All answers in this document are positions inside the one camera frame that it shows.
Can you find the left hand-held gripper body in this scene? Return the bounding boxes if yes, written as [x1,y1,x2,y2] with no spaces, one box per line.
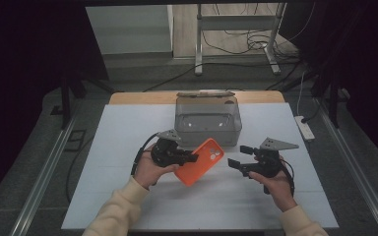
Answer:
[150,129,191,168]

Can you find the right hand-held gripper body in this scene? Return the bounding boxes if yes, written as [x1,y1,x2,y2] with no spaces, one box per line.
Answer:
[246,137,300,179]

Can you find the orange phone case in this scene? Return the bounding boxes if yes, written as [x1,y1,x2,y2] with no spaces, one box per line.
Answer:
[174,137,226,188]

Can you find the person's left hand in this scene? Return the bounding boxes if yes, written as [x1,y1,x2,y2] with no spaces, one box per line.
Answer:
[133,145,181,191]

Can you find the person's right hand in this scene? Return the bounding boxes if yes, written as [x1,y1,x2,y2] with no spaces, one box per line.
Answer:
[248,156,298,213]

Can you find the clear grey storage box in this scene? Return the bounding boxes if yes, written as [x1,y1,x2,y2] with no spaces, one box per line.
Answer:
[173,90,243,148]

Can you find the white power strip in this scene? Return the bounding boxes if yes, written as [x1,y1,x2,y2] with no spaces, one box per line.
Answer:
[293,115,316,143]

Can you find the black stand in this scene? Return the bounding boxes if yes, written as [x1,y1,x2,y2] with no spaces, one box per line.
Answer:
[49,67,116,131]
[309,63,352,130]

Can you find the white panel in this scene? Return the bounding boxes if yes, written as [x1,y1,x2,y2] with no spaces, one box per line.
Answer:
[85,4,175,56]

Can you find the dark curtain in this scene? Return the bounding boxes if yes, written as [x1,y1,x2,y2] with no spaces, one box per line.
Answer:
[0,0,110,210]
[278,0,378,165]

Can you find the left hand-held gripper black cable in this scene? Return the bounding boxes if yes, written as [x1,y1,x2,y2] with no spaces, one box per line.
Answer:
[130,132,160,177]

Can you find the hand-held gripper black cable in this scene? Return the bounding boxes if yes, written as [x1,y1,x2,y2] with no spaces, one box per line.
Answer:
[279,156,296,199]
[130,132,160,177]

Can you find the right hand-held gripper black cable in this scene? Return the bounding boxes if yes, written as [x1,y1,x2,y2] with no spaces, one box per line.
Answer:
[279,156,296,199]

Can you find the black plug cable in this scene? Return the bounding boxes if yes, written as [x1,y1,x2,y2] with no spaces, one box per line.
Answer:
[300,83,331,125]

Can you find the thin white cable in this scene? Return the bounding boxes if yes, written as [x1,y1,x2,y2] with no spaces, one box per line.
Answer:
[295,70,306,117]

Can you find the long black floor cable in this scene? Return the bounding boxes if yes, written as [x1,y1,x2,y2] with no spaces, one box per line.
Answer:
[142,60,304,93]

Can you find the aluminium rail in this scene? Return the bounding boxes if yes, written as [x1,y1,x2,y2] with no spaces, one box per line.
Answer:
[313,96,378,236]
[9,116,78,236]

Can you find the black floor frame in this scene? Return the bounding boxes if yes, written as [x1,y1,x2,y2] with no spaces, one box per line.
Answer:
[63,129,88,152]

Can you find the thin black floor cable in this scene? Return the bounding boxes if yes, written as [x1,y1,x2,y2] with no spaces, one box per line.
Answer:
[64,136,95,205]

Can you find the tangled black floor cables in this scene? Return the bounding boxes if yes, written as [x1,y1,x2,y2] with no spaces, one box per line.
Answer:
[201,3,318,63]

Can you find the white metal stand frame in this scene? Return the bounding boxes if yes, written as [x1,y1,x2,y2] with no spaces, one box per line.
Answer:
[194,2,288,77]

